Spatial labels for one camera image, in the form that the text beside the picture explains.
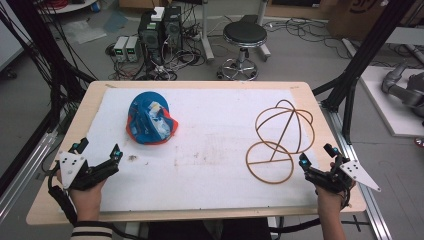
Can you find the black round stool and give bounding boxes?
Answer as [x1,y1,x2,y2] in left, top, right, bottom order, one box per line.
[217,21,270,82]

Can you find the white desk leg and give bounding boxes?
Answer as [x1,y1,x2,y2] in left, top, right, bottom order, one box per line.
[255,0,273,63]
[199,0,216,64]

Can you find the wooden wire hat stand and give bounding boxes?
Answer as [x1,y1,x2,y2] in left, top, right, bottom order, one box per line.
[245,99,316,185]

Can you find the blue cap with orange brim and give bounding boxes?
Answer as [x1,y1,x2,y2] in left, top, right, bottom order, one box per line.
[125,91,180,146]

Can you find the black computer tower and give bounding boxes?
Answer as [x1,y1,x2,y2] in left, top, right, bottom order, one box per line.
[137,11,165,69]
[162,5,184,52]

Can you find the brown cardboard box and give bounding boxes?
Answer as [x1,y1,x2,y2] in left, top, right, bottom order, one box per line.
[325,0,424,42]

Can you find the person's dark trousers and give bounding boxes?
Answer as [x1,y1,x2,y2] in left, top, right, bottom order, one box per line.
[147,217,273,240]

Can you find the person's left hand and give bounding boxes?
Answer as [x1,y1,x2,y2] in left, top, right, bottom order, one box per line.
[55,169,108,223]

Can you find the loose black floor cables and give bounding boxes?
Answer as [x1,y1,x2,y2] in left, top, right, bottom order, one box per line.
[262,17,352,60]

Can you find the light wooden table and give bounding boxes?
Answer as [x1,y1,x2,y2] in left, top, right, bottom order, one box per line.
[25,80,367,226]

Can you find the tangle of floor cables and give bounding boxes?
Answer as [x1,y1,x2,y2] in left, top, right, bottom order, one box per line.
[105,31,207,82]

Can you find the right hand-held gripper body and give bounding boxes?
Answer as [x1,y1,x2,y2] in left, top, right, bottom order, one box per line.
[304,159,382,195]

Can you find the clear plastic sheet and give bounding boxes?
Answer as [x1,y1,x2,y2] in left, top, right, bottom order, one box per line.
[61,19,108,45]

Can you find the white round table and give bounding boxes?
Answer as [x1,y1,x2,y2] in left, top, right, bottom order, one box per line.
[37,0,98,15]

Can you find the person's right hand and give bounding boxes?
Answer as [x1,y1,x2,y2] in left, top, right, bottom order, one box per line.
[314,161,356,218]

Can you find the aluminium frame rail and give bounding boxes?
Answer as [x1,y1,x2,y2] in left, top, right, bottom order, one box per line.
[0,130,60,221]
[319,101,395,240]

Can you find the white table mat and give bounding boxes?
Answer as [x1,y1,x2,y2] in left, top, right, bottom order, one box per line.
[71,87,320,213]

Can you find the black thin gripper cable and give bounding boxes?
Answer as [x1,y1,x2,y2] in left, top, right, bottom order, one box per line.
[269,191,354,234]

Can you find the grey bench power supply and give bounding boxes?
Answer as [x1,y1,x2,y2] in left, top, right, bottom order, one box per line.
[113,35,130,63]
[125,35,141,63]

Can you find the white box on tower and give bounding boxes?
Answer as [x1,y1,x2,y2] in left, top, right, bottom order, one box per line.
[150,6,166,23]

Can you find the white platform board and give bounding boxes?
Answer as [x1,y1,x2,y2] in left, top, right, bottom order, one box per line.
[359,65,424,138]

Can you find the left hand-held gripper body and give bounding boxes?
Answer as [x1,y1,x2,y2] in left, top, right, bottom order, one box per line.
[54,151,120,192]

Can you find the black metal frame post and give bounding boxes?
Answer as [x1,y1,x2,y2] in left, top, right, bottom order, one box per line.
[312,0,418,145]
[0,0,98,111]

